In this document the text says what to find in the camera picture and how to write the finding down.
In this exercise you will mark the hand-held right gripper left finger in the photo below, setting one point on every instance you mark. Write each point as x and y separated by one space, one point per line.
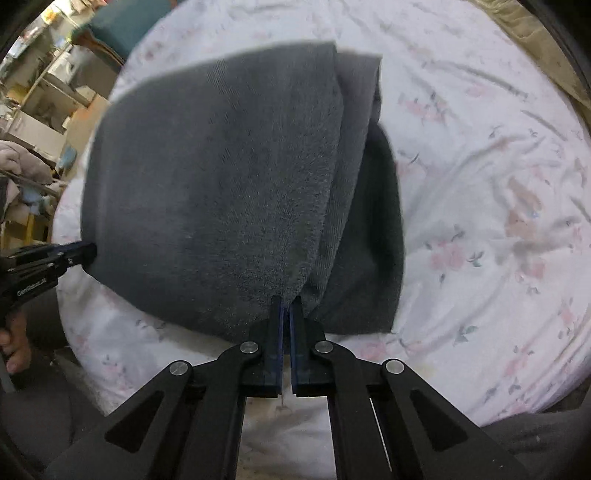
277 350

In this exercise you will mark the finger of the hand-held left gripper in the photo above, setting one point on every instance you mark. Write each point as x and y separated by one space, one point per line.
78 262
74 249

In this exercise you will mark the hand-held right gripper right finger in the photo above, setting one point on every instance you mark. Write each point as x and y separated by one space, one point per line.
295 355

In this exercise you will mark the dark grey pants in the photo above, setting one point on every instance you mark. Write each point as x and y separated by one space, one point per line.
207 184

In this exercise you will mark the person's left hand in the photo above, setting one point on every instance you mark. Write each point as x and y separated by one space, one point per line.
17 341

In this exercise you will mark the yellow wooden shelf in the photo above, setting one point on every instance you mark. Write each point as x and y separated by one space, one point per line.
23 230

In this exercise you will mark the light blue cloth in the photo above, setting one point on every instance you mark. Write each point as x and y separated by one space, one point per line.
39 198

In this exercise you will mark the pink puffer jacket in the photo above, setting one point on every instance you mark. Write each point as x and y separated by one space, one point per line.
23 159

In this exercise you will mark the cardboard box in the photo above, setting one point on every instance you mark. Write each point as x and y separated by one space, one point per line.
85 122

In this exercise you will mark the cluttered white shelf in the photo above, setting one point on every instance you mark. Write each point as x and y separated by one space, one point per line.
41 83

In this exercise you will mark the person's right leg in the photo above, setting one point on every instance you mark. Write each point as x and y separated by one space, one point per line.
535 443

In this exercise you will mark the white floral bed sheet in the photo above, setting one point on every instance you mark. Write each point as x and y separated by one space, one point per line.
485 161

